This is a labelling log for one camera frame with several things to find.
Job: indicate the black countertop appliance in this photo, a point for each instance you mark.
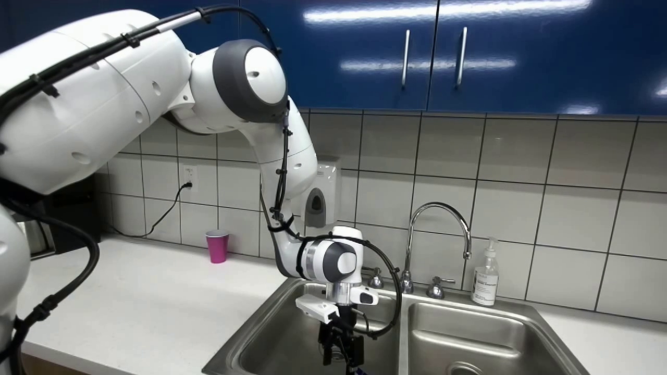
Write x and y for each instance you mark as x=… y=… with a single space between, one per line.
x=69 y=209

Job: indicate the chrome faucet knob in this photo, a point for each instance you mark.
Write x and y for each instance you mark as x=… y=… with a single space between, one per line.
x=376 y=281
x=436 y=288

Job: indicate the pink plastic cup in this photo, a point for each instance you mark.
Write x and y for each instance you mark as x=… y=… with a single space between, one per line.
x=218 y=248

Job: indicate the white wall soap dispenser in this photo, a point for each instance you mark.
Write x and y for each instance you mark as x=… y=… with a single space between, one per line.
x=321 y=200

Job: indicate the thick black robot conduit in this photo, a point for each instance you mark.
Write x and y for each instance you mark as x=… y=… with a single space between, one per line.
x=94 y=252

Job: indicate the white wall outlet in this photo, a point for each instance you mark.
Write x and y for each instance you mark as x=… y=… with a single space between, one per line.
x=188 y=178

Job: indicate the clear pump soap bottle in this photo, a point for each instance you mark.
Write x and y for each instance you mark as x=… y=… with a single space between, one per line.
x=484 y=284

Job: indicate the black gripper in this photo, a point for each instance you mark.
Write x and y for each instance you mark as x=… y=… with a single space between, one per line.
x=340 y=326

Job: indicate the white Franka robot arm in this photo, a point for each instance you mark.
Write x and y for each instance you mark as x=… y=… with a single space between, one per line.
x=91 y=106

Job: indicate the round sink drain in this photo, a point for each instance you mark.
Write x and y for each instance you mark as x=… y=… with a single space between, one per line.
x=466 y=369

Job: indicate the chrome gooseneck faucet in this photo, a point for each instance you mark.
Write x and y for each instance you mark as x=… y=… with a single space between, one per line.
x=408 y=281

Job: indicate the glossy blue cabinet door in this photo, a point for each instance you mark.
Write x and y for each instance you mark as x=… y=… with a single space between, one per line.
x=554 y=64
x=347 y=56

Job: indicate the stainless steel double sink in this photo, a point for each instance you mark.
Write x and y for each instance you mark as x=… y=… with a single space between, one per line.
x=487 y=335

